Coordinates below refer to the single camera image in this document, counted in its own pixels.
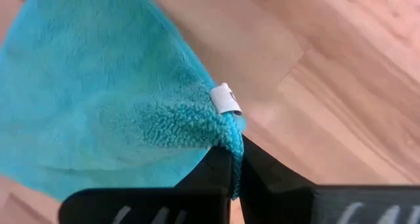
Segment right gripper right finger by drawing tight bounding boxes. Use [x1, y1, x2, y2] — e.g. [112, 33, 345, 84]
[238, 135, 420, 224]

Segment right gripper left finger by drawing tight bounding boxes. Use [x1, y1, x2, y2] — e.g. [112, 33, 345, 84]
[58, 145, 233, 224]

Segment teal microfiber towel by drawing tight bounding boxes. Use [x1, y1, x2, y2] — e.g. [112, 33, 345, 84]
[0, 0, 247, 202]

